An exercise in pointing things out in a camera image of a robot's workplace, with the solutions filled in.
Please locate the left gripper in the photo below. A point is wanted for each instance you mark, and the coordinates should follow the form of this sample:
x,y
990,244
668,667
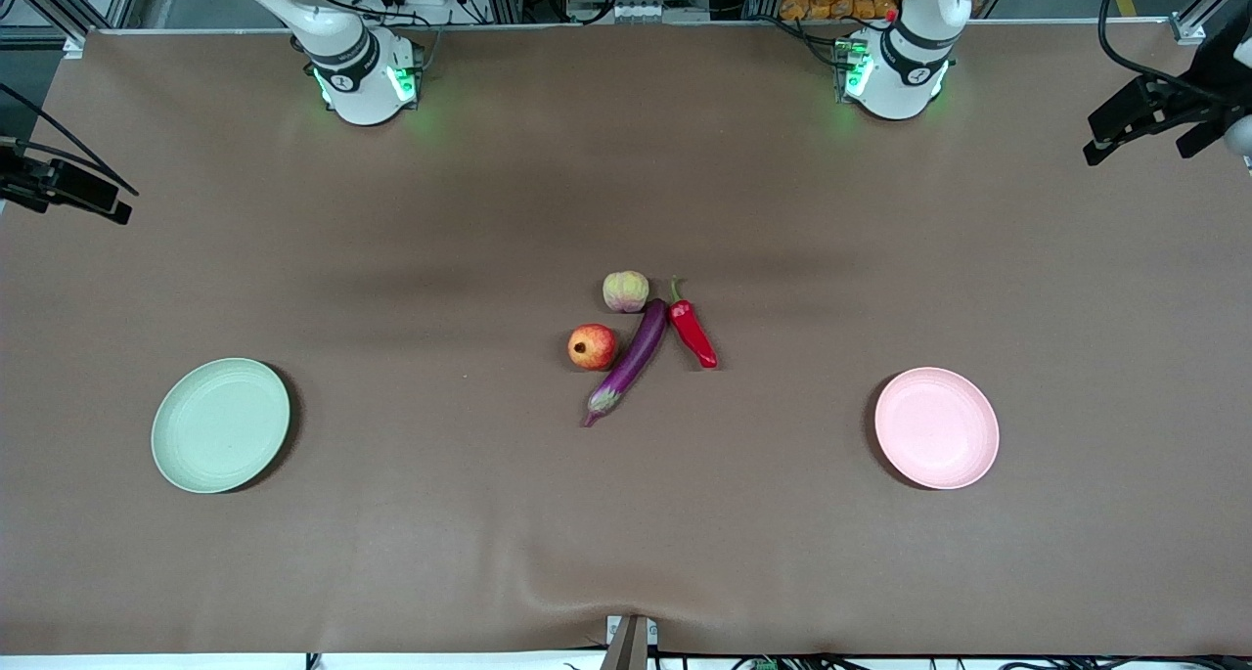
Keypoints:
x,y
1205,81

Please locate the red chili pepper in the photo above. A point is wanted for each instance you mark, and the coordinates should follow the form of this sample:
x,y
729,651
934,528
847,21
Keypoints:
x,y
693,335

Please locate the red pomegranate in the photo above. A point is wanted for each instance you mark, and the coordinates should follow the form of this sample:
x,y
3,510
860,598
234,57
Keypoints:
x,y
592,347

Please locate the long purple eggplant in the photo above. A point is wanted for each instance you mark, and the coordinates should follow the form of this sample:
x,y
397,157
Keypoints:
x,y
634,362

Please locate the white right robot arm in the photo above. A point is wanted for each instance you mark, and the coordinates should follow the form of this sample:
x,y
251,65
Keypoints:
x,y
357,83

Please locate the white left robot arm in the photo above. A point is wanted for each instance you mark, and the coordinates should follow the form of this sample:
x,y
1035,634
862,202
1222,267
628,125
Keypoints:
x,y
895,83

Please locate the light green round plate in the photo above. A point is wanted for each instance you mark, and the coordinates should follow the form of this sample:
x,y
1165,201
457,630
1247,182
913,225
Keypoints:
x,y
220,425

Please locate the pink round plate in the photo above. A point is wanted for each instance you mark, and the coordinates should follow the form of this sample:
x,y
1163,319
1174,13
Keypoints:
x,y
936,427

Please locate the brown table cover sheet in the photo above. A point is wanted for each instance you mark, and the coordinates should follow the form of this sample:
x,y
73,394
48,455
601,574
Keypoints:
x,y
626,161

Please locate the yellow pink peach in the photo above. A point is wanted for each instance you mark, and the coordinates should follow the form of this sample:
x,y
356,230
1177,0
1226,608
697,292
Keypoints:
x,y
626,291

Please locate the aluminium frame profile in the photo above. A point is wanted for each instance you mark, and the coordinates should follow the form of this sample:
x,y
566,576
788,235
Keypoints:
x,y
59,10
1208,10

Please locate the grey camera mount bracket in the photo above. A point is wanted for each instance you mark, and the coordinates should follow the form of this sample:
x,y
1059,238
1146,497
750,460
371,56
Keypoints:
x,y
628,646

